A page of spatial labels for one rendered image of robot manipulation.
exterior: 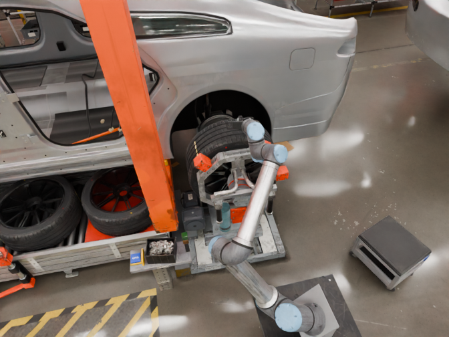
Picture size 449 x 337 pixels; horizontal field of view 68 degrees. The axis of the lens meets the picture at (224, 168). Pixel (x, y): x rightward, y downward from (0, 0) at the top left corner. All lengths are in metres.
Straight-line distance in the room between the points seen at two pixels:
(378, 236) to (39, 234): 2.57
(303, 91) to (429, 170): 1.96
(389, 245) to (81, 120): 2.72
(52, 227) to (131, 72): 1.64
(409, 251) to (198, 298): 1.63
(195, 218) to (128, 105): 1.28
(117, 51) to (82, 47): 2.57
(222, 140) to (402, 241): 1.59
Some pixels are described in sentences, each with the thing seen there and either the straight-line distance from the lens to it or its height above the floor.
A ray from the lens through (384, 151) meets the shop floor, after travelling 4.08.
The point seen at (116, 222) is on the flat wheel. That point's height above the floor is 0.48.
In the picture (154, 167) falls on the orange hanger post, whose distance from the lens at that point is 1.99.
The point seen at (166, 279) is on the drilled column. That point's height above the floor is 0.18.
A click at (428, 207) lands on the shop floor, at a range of 3.70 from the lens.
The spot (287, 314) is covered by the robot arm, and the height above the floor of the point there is 0.62.
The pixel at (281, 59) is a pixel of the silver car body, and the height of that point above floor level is 1.48.
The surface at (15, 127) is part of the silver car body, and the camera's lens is 2.62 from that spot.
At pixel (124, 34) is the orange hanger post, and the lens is 1.54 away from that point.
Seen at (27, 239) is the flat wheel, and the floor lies 0.46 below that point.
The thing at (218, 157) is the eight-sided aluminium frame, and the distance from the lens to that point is 2.11.
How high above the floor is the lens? 2.59
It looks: 46 degrees down
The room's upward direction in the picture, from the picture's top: 3 degrees counter-clockwise
